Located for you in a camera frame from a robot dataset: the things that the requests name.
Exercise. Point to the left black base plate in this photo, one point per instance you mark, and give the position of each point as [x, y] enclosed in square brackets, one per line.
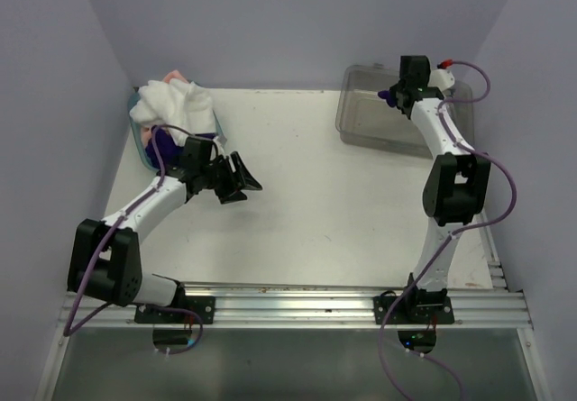
[193, 309]

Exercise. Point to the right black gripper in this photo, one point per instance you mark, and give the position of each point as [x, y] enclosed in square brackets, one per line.
[395, 88]

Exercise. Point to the purple towel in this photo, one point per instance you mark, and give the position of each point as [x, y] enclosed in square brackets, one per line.
[385, 97]
[162, 148]

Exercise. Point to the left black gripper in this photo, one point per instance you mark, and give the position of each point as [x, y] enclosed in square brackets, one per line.
[230, 192]

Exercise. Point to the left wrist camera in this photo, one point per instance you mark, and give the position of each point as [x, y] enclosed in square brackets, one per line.
[219, 142]

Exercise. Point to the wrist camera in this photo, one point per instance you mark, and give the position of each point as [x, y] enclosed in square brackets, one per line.
[442, 77]
[219, 142]

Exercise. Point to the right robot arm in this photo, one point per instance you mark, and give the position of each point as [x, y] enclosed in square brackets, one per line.
[453, 195]

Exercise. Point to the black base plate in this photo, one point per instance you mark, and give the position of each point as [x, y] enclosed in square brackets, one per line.
[404, 314]
[193, 309]

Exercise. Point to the blue plastic bin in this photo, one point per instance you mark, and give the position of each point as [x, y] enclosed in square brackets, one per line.
[136, 131]

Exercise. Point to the white towel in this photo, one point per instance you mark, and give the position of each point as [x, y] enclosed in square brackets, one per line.
[198, 106]

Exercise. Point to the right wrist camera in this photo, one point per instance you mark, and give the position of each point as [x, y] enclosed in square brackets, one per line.
[442, 77]

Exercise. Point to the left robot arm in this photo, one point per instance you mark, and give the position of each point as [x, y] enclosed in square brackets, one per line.
[106, 258]

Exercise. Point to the grey transparent plastic bin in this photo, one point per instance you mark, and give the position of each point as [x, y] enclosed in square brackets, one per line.
[365, 120]

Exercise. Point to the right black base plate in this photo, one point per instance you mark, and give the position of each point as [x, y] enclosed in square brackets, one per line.
[404, 314]

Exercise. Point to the aluminium mounting rail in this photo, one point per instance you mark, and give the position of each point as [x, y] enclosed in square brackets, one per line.
[245, 306]

